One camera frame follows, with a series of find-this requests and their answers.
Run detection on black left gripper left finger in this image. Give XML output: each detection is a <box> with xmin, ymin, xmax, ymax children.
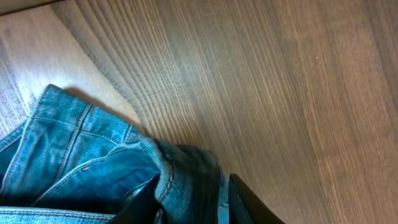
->
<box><xmin>107</xmin><ymin>174</ymin><xmax>160</xmax><ymax>224</ymax></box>

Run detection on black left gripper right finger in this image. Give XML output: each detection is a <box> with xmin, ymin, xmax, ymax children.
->
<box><xmin>228</xmin><ymin>174</ymin><xmax>284</xmax><ymax>224</ymax></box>

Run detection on light blue denim jeans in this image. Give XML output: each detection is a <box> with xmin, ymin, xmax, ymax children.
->
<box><xmin>1</xmin><ymin>85</ymin><xmax>229</xmax><ymax>223</ymax></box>

